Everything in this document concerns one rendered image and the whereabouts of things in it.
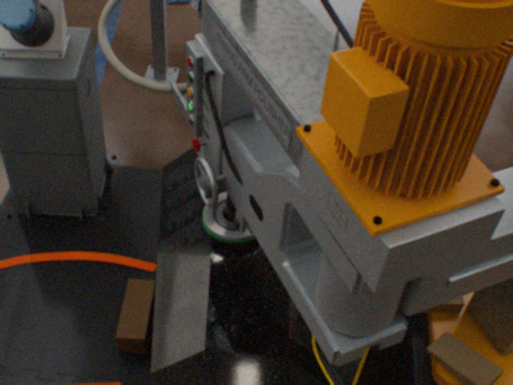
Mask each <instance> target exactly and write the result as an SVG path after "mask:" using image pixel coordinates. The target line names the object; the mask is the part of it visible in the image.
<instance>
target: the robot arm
mask: <svg viewBox="0 0 513 385"><path fill-rule="evenodd" d="M166 2H167V4H168V5H187V4H189V3H191V6H192V7H193V8H194V10H195V11H196V12H197V16H198V18H200V17H201V16H202V0H197V1H196V2H194V1H193V0H166ZM0 25H1V26H2V27H3V28H4V29H5V30H7V31H9V33H10V35H11V36H12V38H13V39H14V40H16V41H17V42H18V43H20V44H21V45H22V46H25V47H38V46H41V45H43V44H45V43H46V42H47V41H48V40H49V39H50V38H51V37H52V35H53V32H54V19H53V16H52V14H51V12H50V11H49V9H48V8H47V7H46V6H45V5H44V4H42V3H40V0H0Z"/></svg>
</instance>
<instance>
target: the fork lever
mask: <svg viewBox="0 0 513 385"><path fill-rule="evenodd" d="M170 86H172V90H173V92H171V93H172V94H173V97H174V99H175V101H176V103H177V105H178V106H179V108H180V110H181V112H182V113H183V116H184V118H185V120H186V121H187V109H186V91H185V92H180V91H179V90H178V88H177V86H176V84H175V83H174V82H173V81H172V82H170ZM224 189H225V190H226V191H227V194H228V195H229V197H230V199H231V201H232V202H233V204H235V206H236V208H237V203H236V202H235V201H234V199H233V198H232V197H231V194H230V192H229V191H228V189H227V188H224ZM233 224H234V226H235V228H237V229H239V228H240V221H239V219H238V218H236V217H235V218H233ZM246 227H247V230H249V231H250V233H251V234H252V233H253V231H252V229H251V228H250V226H249V225H248V224H247V221H246Z"/></svg>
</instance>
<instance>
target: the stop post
mask: <svg viewBox="0 0 513 385"><path fill-rule="evenodd" d="M150 14H151V29H152V42H153V52H152V57H153V65H152V66H148V69H147V72H146V75H145V77H144V78H145V79H146V80H149V81H151V82H155V83H162V84H170V82H172V81H173V82H174V83H175V84H176V80H177V77H178V74H179V69H177V68H170V67H168V51H167V34H168V30H167V29H166V26H167V8H166V0H150Z"/></svg>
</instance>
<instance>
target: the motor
mask: <svg viewBox="0 0 513 385"><path fill-rule="evenodd" d="M338 45H339V32H338V24H337V32H336V37H335V41H334V50H333V53H331V55H330V58H329V63H328V68H327V76H326V81H325V87H324V95H323V96H322V100H321V109H320V113H321V117H322V118H324V119H325V120H324V121H319V122H315V123H312V124H309V125H302V126H299V127H297V128H296V134H297V136H298V137H299V139H300V140H301V141H302V143H303V144H304V145H305V148H306V149H308V151H309V152H310V153H311V155H312V156H313V158H315V160H316V161H317V164H318V165H319V167H320V168H322V170H323V171H324V172H325V173H326V174H327V176H328V178H329V180H330V181H331V182H332V183H333V185H334V186H335V188H336V189H338V191H339V193H340V194H341V195H342V196H343V198H344V200H345V201H346V202H347V204H348V205H349V207H350V208H351V209H352V210H353V211H354V213H355V214H356V216H357V217H358V219H359V220H360V221H361V223H362V224H363V226H364V227H365V229H367V230H368V232H369V233H370V234H371V235H372V236H376V235H380V234H383V233H386V232H388V231H392V230H395V229H397V228H402V227H405V226H407V225H411V224H414V223H417V222H419V221H421V220H424V219H426V218H430V217H434V216H437V215H441V214H444V213H446V212H451V211H453V210H456V209H460V208H462V207H465V205H470V204H473V203H475V202H479V201H482V200H484V199H489V198H492V197H494V196H498V195H501V194H502V193H504V191H505V187H504V185H503V184H502V183H501V182H500V181H499V180H498V179H497V178H496V177H495V176H494V175H493V174H492V172H491V171H490V170H489V169H488V168H486V167H485V166H484V165H483V164H482V163H481V162H480V161H479V160H478V159H477V158H476V156H475V155H474V154H473V151H474V150H475V147H476V144H477V142H478V140H479V136H480V134H481V132H482V129H483V127H484V124H485V122H486V119H487V116H488V114H489V111H490V109H491V107H492V106H493V102H494V101H495V97H496V96H497V93H498V90H499V88H500V86H501V83H502V80H503V78H504V75H505V73H506V70H507V68H508V65H509V62H510V60H511V57H512V55H513V0H366V1H363V4H362V6H361V9H360V16H359V17H358V21H357V29H356V33H355V37H354V41H353V49H349V50H342V51H337V50H338Z"/></svg>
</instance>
